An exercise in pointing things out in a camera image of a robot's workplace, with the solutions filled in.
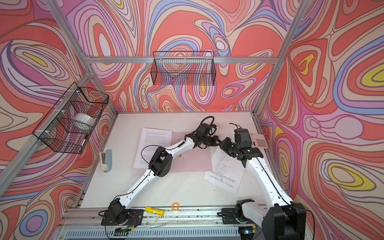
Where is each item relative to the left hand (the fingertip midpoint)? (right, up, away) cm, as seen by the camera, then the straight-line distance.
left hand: (224, 142), depth 99 cm
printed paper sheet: (-50, +2, 0) cm, 50 cm away
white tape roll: (-75, +15, -27) cm, 81 cm away
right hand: (-6, 0, -17) cm, 18 cm away
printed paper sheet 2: (-1, -16, -10) cm, 19 cm away
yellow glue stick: (-42, -31, -25) cm, 58 cm away
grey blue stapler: (-75, -10, -9) cm, 76 cm away
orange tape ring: (-32, -31, -22) cm, 49 cm away
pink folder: (-19, -10, -9) cm, 23 cm away
